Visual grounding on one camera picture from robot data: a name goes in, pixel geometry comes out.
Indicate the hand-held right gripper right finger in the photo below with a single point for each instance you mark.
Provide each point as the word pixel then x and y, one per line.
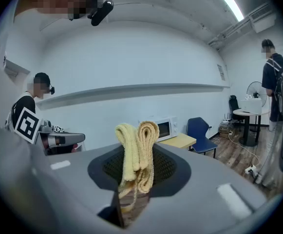
pixel 204 203

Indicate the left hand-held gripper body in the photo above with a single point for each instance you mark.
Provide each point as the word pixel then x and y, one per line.
pixel 26 125

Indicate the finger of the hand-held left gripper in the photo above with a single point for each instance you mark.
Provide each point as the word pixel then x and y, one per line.
pixel 73 138

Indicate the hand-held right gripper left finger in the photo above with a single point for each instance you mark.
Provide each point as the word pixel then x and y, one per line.
pixel 58 199

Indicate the yellow cloth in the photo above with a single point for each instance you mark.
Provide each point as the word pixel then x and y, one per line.
pixel 146 150

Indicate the white box appliance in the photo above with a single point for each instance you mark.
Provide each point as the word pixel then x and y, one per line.
pixel 173 128

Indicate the white power strip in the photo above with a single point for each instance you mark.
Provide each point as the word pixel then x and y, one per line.
pixel 250 169

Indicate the small yellow wooden table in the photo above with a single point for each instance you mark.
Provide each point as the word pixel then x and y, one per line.
pixel 182 140

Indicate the blue chair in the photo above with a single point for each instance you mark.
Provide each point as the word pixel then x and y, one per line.
pixel 199 133

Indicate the cardboard box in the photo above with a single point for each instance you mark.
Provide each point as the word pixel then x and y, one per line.
pixel 225 129

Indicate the white router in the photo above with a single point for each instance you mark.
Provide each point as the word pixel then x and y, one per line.
pixel 226 119

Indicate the round table with black base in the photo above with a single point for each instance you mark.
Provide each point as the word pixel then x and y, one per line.
pixel 249 128

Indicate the black office chair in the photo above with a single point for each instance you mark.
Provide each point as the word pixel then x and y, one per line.
pixel 233 106

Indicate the white box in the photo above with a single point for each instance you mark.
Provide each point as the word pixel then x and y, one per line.
pixel 252 106

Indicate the black standing fan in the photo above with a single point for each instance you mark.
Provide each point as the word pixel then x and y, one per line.
pixel 255 90

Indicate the white ceiling pipes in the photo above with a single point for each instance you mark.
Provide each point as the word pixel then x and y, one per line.
pixel 229 32

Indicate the white air conditioner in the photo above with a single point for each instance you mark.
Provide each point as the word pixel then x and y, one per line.
pixel 264 19

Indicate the ceiling tube light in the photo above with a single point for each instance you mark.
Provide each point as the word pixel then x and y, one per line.
pixel 230 1

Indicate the black head-worn camera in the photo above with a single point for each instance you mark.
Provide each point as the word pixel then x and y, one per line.
pixel 102 12

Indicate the paper wall notice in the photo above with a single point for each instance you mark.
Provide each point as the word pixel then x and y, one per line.
pixel 221 72

